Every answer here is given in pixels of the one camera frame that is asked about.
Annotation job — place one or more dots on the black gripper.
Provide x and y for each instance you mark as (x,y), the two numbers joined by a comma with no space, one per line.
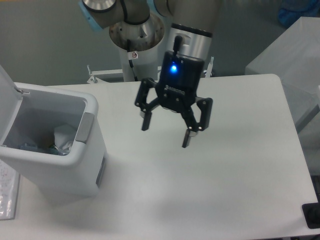
(176,91)

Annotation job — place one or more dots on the white plastic bag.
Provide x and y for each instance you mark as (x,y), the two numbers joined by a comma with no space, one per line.
(64,136)

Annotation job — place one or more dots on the clear plastic water bottle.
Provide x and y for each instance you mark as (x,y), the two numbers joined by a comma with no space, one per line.
(34,148)

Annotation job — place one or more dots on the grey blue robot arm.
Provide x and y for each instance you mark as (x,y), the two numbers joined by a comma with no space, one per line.
(163,44)

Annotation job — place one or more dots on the white trash can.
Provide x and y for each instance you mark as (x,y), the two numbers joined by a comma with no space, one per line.
(29,113)

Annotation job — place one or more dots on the white side table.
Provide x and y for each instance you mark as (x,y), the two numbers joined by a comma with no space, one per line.
(295,58)

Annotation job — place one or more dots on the blue object in background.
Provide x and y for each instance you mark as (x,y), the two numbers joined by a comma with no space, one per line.
(291,10)

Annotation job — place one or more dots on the paper sheet in sleeve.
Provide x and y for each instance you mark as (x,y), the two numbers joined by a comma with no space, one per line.
(9,188)

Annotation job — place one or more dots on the black device at edge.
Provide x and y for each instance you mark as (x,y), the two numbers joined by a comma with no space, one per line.
(311,213)

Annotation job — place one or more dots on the white pedestal foot bracket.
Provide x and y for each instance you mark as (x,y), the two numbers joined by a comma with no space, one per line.
(117,76)

